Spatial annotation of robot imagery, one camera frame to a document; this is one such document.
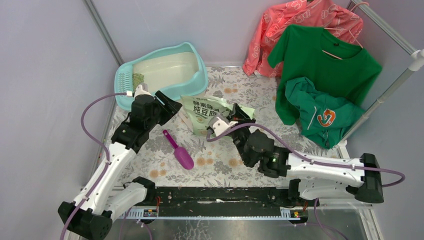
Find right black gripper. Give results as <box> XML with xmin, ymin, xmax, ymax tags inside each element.
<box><xmin>227</xmin><ymin>102</ymin><xmax>256</xmax><ymax>166</ymax></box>

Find green cat litter bag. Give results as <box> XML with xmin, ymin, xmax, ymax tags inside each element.
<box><xmin>180</xmin><ymin>96</ymin><xmax>255</xmax><ymax>137</ymax></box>

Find purple litter scoop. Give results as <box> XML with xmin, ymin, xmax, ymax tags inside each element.
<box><xmin>162</xmin><ymin>129</ymin><xmax>194</xmax><ymax>170</ymax></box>

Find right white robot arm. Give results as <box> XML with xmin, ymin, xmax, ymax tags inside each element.
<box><xmin>206</xmin><ymin>104</ymin><xmax>384</xmax><ymax>206</ymax></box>

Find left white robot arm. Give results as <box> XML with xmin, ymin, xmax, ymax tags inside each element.
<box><xmin>58</xmin><ymin>84</ymin><xmax>183</xmax><ymax>240</ymax></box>

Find teal cat litter box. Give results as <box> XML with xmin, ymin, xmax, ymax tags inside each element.
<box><xmin>114</xmin><ymin>42</ymin><xmax>209</xmax><ymax>101</ymax></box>

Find green litter pile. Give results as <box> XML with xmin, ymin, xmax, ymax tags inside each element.
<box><xmin>132</xmin><ymin>73</ymin><xmax>145</xmax><ymax>92</ymax></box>

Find floral patterned mat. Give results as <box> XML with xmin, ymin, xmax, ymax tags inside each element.
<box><xmin>115</xmin><ymin>67</ymin><xmax>339</xmax><ymax>187</ymax></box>

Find green jersey with orange logo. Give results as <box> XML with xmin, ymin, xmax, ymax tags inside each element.
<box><xmin>284</xmin><ymin>77</ymin><xmax>365</xmax><ymax>149</ymax></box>

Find green t-shirt on hanger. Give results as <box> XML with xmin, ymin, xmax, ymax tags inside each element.
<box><xmin>267</xmin><ymin>24</ymin><xmax>382</xmax><ymax>125</ymax></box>

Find pink patterned garment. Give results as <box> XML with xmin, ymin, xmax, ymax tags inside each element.
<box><xmin>242</xmin><ymin>0</ymin><xmax>364</xmax><ymax>77</ymax></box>

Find pink clothes hanger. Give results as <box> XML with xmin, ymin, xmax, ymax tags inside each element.
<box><xmin>321</xmin><ymin>1</ymin><xmax>370</xmax><ymax>61</ymax></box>

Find metal clothes rack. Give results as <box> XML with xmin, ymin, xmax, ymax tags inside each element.
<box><xmin>334</xmin><ymin>0</ymin><xmax>424</xmax><ymax>182</ymax></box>

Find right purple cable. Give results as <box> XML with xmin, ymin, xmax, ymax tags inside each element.
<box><xmin>205</xmin><ymin>122</ymin><xmax>406</xmax><ymax>240</ymax></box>

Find purple cable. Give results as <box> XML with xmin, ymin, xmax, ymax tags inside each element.
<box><xmin>59</xmin><ymin>92</ymin><xmax>135</xmax><ymax>240</ymax></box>
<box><xmin>205</xmin><ymin>122</ymin><xmax>406</xmax><ymax>240</ymax></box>

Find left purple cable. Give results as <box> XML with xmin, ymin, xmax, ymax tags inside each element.
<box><xmin>59</xmin><ymin>92</ymin><xmax>135</xmax><ymax>240</ymax></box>

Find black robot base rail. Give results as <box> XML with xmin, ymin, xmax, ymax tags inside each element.
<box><xmin>139</xmin><ymin>186</ymin><xmax>315</xmax><ymax>221</ymax></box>

